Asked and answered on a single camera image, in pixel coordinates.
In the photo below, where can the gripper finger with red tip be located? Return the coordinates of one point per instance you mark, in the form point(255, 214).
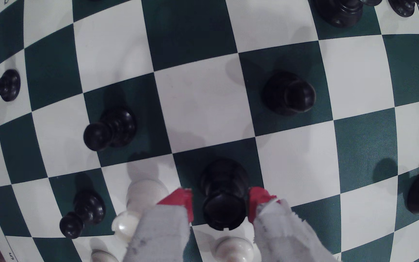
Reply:
point(162, 229)
point(282, 233)

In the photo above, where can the black rook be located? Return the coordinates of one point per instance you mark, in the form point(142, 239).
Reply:
point(225, 189)

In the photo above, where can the green and white chess board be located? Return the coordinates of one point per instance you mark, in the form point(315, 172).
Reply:
point(202, 102)

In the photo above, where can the tall black chess piece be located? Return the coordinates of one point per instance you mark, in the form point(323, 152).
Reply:
point(336, 12)

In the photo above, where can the white pawn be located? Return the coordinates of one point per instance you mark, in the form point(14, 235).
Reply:
point(142, 196)
point(233, 249)

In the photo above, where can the black pawn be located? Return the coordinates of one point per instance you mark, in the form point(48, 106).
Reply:
point(289, 94)
point(84, 213)
point(7, 85)
point(109, 129)

